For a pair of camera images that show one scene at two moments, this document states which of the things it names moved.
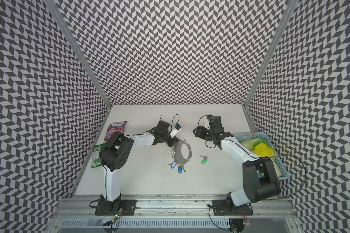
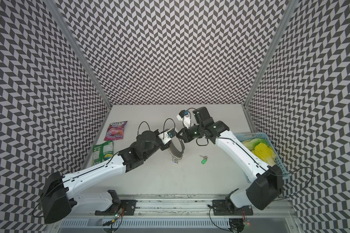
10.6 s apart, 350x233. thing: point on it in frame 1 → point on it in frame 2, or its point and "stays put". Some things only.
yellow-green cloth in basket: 262,148 stays put
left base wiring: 120,212 stays put
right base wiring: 236,225 stays put
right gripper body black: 206,134 → 194,132
